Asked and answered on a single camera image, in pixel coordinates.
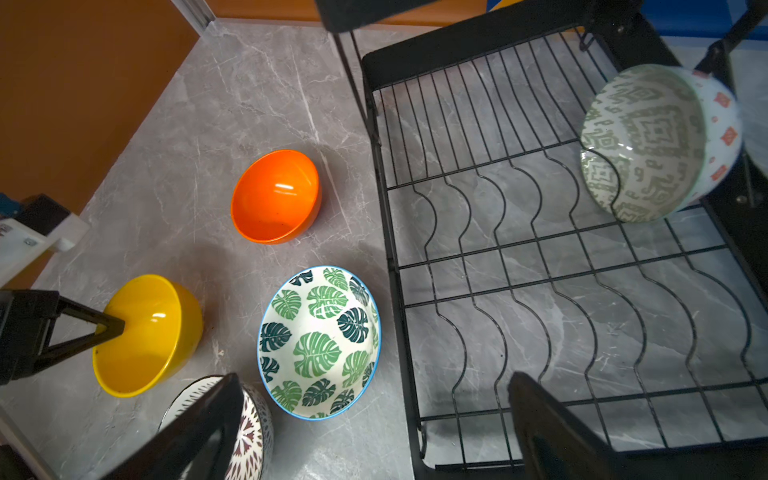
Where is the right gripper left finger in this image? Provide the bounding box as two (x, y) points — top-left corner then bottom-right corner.
(105, 373), (243, 479)

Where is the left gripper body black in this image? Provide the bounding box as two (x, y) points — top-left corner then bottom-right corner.
(1, 290), (60, 385)

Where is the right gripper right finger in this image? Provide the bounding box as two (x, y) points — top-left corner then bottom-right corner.
(508, 372), (624, 479)

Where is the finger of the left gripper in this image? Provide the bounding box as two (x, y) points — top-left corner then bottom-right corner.
(35, 297), (125, 370)

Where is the yellow bowl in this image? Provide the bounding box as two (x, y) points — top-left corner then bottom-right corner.
(92, 274), (204, 398)

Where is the black wire dish rack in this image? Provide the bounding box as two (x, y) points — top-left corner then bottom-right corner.
(350, 1), (767, 479)

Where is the green geometric pattern bowl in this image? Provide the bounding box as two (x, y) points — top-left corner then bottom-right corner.
(580, 64), (744, 223)

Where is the white lattice pattern bowl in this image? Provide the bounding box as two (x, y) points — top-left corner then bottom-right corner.
(158, 375), (274, 479)

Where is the green leaf pattern bowl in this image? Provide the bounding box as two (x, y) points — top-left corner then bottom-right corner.
(258, 265), (382, 421)

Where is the orange bowl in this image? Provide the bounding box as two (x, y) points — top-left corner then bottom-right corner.
(230, 149), (322, 245)

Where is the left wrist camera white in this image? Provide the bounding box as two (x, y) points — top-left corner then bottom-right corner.
(1, 193), (91, 287)

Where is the left aluminium corner post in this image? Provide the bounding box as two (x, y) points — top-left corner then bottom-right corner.
(172, 0), (216, 36)

